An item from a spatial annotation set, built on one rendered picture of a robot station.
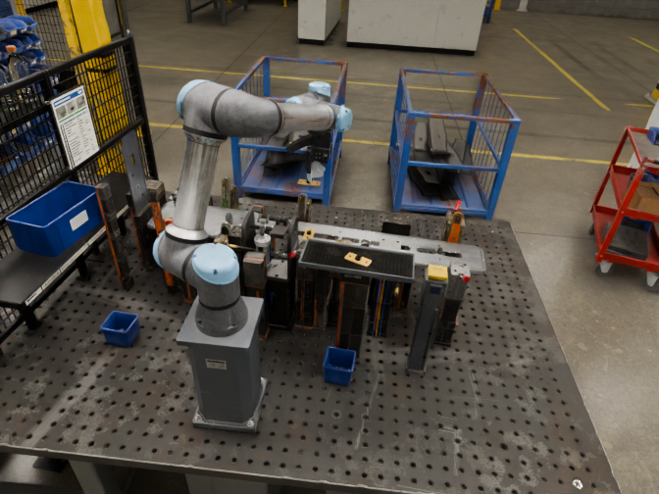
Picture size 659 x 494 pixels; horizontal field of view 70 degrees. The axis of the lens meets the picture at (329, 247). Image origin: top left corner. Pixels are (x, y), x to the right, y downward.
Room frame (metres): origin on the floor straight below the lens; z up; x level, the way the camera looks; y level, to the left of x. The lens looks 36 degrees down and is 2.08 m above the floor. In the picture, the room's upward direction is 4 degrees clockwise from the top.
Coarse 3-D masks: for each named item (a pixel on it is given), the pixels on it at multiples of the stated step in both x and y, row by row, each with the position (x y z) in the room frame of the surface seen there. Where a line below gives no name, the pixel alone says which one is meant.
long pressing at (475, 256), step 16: (208, 208) 1.75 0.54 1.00; (224, 208) 1.76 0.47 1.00; (208, 224) 1.62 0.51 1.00; (240, 224) 1.63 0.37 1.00; (256, 224) 1.64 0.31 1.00; (272, 224) 1.65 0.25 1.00; (304, 224) 1.66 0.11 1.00; (320, 224) 1.68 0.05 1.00; (400, 240) 1.59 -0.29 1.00; (416, 240) 1.60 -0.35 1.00; (432, 240) 1.61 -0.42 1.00; (416, 256) 1.49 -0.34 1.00; (432, 256) 1.50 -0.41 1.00; (448, 256) 1.50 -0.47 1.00; (464, 256) 1.51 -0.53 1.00; (480, 256) 1.52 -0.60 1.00; (480, 272) 1.41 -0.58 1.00
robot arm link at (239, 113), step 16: (224, 96) 1.12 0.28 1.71; (240, 96) 1.12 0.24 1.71; (256, 96) 1.16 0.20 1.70; (224, 112) 1.09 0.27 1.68; (240, 112) 1.09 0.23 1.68; (256, 112) 1.11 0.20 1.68; (272, 112) 1.14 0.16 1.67; (288, 112) 1.21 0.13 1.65; (304, 112) 1.26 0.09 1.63; (320, 112) 1.33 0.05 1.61; (336, 112) 1.40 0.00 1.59; (224, 128) 1.09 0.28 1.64; (240, 128) 1.09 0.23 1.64; (256, 128) 1.10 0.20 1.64; (272, 128) 1.13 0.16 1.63; (288, 128) 1.21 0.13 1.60; (304, 128) 1.27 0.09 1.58; (320, 128) 1.34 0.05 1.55; (336, 128) 1.39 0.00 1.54
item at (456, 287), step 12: (456, 264) 1.37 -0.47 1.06; (468, 264) 1.38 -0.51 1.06; (456, 276) 1.31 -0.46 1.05; (456, 288) 1.31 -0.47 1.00; (444, 300) 1.34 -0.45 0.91; (456, 300) 1.31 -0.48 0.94; (444, 312) 1.32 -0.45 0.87; (456, 312) 1.32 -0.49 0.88; (444, 324) 1.32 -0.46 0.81; (432, 336) 1.35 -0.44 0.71; (444, 336) 1.31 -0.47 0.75
